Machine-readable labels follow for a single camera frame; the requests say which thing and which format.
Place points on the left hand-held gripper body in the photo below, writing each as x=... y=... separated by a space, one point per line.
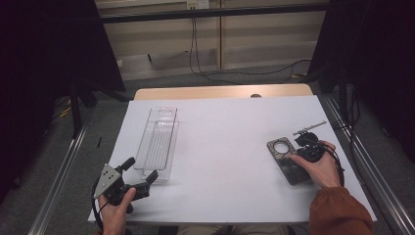
x=111 y=186

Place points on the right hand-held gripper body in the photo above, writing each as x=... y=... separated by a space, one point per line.
x=310 y=147

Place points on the grey metal phone case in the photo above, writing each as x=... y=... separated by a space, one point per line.
x=288 y=171

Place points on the clear plastic packaging box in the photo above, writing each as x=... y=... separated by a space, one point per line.
x=158 y=143

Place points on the person's right hand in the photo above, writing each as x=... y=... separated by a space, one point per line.
x=324 y=171

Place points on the person's left hand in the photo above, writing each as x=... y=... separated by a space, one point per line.
x=115 y=218

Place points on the small black floor item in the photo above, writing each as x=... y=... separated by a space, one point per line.
x=99 y=142

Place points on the black metal stand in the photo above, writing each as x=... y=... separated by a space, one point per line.
x=75 y=114

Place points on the dark table grommet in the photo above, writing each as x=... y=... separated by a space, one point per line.
x=255 y=95

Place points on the white table sheet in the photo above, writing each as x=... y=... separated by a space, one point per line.
x=228 y=137

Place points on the black curtain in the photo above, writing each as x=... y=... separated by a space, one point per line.
x=385 y=49
x=39 y=65

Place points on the black horizontal bar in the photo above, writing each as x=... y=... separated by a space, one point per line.
x=212 y=13

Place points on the metal floor rail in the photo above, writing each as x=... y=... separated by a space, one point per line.
x=58 y=182
x=370 y=163

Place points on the wall power socket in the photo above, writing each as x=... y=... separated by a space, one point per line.
x=198 y=4

